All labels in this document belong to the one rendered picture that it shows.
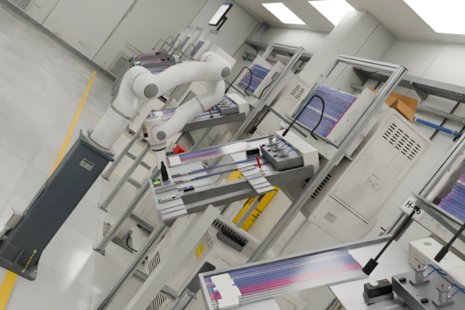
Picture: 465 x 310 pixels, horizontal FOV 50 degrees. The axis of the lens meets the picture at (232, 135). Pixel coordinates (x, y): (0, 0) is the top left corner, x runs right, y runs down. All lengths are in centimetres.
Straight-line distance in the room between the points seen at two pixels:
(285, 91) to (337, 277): 249
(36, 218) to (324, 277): 142
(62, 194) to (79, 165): 16
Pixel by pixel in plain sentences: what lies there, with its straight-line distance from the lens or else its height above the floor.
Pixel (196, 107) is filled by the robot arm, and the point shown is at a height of 111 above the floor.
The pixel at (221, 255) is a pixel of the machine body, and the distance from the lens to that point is 261.
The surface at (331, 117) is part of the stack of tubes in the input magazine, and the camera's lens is 268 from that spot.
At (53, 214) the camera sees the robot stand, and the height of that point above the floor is 32.
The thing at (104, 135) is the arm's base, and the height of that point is 77.
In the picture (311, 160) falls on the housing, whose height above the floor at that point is 126.
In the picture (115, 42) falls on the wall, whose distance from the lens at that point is 1111.
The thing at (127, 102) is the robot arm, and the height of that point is 95.
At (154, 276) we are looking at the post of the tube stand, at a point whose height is 44.
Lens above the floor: 126
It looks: 3 degrees down
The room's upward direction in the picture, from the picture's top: 37 degrees clockwise
